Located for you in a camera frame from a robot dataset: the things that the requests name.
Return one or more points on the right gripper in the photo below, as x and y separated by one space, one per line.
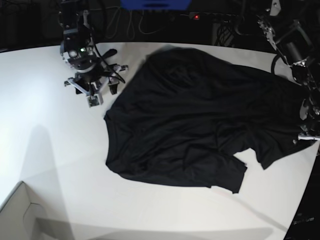
94 82

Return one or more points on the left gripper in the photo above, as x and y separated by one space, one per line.
308 135

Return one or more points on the black t-shirt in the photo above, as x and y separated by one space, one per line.
185 114

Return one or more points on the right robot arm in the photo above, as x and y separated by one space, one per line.
79 51

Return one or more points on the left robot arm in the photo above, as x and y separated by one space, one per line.
292 28

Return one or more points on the blue bin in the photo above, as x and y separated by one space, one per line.
155 4

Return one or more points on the black power strip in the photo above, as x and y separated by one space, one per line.
213 17

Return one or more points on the white cardboard box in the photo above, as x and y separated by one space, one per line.
22 219

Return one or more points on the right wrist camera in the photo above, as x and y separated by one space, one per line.
93 101

